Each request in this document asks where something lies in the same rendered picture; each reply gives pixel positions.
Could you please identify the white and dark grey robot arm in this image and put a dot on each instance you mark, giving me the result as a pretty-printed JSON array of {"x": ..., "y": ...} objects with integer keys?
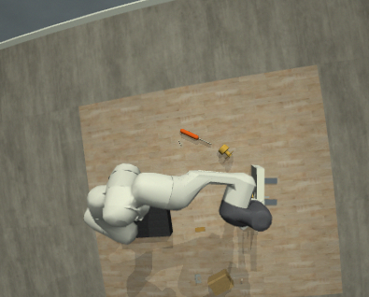
[{"x": 114, "y": 214}]

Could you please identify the tan cardboard box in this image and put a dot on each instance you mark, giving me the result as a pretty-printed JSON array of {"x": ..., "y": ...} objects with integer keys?
[{"x": 220, "y": 282}]

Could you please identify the orange-handled screwdriver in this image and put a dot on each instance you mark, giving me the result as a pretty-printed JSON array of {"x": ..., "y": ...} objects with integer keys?
[{"x": 194, "y": 136}]

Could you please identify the brass door knob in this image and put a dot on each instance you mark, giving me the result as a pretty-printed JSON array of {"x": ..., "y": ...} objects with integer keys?
[{"x": 224, "y": 149}]

